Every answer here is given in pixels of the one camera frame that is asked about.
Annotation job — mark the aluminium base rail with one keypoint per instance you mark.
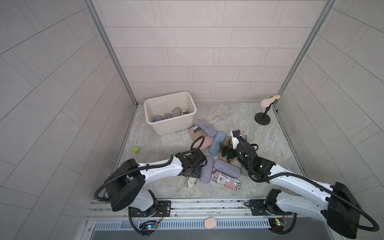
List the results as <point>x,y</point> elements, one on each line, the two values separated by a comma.
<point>207,207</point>

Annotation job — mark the pink oval pad on rail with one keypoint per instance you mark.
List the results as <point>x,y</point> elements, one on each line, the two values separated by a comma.
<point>210,223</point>

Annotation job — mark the grey rectangular fabric case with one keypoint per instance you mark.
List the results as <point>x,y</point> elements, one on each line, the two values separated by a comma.
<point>176,112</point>

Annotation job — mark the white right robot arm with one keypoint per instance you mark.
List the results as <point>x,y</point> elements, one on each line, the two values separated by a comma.
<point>334,204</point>

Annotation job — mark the flag print case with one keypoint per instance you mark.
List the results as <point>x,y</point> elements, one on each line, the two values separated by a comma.
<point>243,135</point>
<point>194,129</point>

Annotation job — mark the newspaper print case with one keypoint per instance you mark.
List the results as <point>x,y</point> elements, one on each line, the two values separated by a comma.
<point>184,112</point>

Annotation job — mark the right circuit board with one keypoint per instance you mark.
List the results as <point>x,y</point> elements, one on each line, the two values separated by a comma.
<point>278,224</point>

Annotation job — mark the cream plastic storage box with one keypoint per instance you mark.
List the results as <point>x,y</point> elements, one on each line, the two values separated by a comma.
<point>167,104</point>

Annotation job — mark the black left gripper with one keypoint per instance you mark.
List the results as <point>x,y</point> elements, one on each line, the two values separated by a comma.
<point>197,174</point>

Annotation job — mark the flag newspaper case front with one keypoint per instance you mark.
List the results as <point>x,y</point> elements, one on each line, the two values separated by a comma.
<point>226,181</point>

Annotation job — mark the light blue case middle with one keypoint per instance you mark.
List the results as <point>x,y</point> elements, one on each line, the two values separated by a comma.
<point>215,146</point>

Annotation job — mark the beige case middle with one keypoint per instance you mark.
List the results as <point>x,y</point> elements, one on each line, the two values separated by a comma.
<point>224,147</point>

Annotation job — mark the flag print case right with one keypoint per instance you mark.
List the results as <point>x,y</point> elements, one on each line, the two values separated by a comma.
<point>243,135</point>

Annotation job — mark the pink case middle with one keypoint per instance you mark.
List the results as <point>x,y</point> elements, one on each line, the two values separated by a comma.
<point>207,143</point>

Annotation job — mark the flag print case upper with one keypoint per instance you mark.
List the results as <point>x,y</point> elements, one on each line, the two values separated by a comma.
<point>194,129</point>

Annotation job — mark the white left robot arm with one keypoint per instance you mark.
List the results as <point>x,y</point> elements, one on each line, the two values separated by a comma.
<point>125,186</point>

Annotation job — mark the cream patterned glasses case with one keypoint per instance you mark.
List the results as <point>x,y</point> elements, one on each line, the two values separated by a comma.
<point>191,182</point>

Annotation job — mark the blue oval case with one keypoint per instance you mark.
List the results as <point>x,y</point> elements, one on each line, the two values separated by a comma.
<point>158,118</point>

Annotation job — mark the purple case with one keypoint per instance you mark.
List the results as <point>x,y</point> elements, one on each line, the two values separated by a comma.
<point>207,128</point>
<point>227,169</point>

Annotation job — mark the purple case upper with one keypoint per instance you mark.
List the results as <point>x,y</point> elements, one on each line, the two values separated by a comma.
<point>207,128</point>

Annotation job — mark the lilac case lower middle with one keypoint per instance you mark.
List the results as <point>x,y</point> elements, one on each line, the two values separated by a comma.
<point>206,173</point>

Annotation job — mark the pink microphone on black stand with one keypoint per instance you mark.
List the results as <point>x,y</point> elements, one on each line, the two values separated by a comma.
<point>263,118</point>

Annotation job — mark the circuit board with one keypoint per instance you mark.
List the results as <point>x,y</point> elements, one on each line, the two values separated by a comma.
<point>149,226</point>
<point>278,224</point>

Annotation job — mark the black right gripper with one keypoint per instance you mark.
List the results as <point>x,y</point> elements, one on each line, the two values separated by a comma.
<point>229,149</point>

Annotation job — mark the left circuit board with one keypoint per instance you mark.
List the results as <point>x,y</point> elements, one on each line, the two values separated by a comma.
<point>149,226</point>

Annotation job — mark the tan case upper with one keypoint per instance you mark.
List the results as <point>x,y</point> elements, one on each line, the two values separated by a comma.
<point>198,134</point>

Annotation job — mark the green small cube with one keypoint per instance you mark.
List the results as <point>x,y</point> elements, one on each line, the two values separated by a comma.
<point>136,150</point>

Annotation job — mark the dark grey oval case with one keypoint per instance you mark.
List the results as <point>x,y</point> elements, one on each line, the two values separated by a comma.
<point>167,116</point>

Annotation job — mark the purple case lower right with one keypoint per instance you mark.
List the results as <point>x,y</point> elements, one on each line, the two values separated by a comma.
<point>227,169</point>

